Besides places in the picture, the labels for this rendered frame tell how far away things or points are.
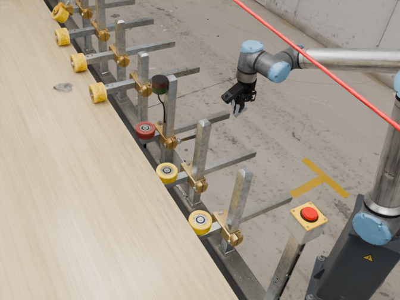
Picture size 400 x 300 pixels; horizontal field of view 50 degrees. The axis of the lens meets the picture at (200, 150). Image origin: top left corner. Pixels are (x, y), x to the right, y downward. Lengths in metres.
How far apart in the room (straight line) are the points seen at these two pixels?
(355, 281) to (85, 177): 1.36
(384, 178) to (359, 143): 1.81
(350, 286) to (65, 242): 1.42
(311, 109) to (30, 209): 2.59
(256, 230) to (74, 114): 1.32
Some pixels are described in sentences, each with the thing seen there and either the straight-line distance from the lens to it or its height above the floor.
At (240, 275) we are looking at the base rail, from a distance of 1.60.
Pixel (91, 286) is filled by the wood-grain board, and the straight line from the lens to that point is 1.33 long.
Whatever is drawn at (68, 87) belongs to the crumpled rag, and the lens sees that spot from 1.98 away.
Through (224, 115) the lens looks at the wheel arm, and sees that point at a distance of 1.94.
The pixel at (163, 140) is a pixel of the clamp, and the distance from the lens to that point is 1.78.
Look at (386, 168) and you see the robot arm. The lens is 1.62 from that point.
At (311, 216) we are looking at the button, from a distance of 1.12.
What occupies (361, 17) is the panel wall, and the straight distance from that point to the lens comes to 4.26.
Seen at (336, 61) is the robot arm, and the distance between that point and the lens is 1.72.
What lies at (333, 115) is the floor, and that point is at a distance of 3.62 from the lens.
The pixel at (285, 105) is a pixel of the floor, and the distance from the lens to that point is 3.57.
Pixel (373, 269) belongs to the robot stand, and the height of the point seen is 0.42.
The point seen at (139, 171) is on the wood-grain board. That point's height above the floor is 0.90.
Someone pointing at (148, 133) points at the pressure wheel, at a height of 0.91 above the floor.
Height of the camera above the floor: 2.06
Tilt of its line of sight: 43 degrees down
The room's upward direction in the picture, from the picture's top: 8 degrees clockwise
